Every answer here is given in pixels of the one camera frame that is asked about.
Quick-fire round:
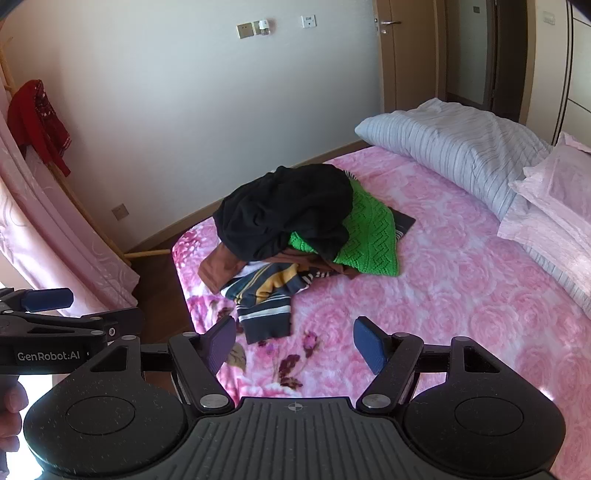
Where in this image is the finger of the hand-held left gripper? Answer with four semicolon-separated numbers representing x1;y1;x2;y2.
0;287;75;315
0;307;145;344

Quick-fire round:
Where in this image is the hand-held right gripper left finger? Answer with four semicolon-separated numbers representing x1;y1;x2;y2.
78;315;237;414

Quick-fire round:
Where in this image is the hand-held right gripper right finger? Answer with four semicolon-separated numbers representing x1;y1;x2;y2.
353;316;509;411

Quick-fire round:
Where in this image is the navy yellow striped garment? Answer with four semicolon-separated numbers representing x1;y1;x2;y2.
221;262;340;345

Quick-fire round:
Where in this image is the black garment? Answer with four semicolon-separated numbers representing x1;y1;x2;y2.
215;164;355;265

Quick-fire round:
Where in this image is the person's left hand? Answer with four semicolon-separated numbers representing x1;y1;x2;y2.
0;376;29;455

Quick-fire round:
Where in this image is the pink curtain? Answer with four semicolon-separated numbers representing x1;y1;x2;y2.
0;88;140;320

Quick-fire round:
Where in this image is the brown garment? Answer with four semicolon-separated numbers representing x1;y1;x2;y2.
198;244;358;295

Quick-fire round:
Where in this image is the pink floral blanket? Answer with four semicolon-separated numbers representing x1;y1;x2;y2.
172;141;591;407

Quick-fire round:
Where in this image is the green knitted sweater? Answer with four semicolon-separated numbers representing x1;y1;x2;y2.
288;173;400;278

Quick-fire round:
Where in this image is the dark cloth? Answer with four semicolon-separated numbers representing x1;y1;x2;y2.
389;208;416;241

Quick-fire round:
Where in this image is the red garment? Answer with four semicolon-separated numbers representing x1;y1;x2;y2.
7;79;72;177

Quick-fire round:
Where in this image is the pink pillow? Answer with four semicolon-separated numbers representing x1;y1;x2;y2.
498;178;591;320
523;131;591;222

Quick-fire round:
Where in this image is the grey striped pillow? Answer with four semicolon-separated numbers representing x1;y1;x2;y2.
355;98;552;223

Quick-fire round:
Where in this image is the wooden door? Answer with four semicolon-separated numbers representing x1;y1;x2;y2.
375;0;450;114

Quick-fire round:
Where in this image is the wardrobe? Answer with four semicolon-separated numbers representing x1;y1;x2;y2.
549;0;591;153

